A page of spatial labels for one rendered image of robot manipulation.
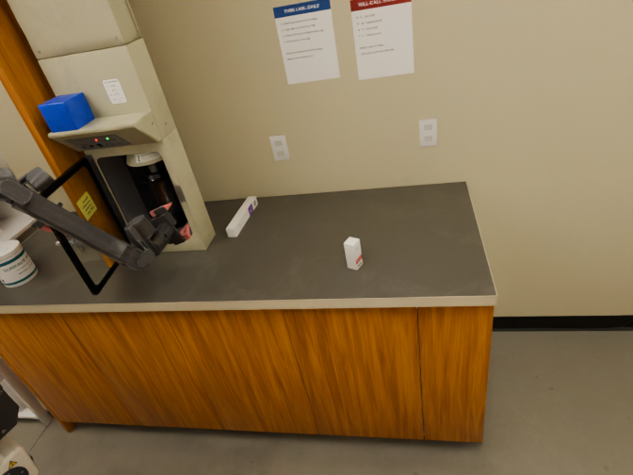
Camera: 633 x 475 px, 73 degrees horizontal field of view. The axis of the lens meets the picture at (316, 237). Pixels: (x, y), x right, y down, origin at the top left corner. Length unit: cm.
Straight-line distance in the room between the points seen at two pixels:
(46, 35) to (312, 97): 91
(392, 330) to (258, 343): 50
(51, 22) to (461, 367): 171
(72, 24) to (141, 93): 26
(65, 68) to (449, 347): 154
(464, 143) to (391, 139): 30
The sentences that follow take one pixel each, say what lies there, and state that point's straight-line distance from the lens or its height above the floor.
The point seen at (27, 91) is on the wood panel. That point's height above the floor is 163.
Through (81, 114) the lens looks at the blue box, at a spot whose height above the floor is 154.
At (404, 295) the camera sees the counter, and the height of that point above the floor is 94.
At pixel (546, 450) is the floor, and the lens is 219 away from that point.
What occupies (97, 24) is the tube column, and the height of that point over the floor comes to 178.
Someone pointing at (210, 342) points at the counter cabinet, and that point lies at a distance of 172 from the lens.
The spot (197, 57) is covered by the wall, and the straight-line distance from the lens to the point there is 191.
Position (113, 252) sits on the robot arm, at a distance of 136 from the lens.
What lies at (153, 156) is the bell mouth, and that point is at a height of 134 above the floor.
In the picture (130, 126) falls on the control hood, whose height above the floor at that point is 150.
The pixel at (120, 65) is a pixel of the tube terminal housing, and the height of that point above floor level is 166.
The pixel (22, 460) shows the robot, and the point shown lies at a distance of 168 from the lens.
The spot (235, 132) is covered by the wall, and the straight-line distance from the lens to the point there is 195.
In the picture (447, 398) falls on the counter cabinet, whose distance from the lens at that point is 178.
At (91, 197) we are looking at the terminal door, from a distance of 173.
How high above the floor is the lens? 186
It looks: 34 degrees down
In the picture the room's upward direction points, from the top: 12 degrees counter-clockwise
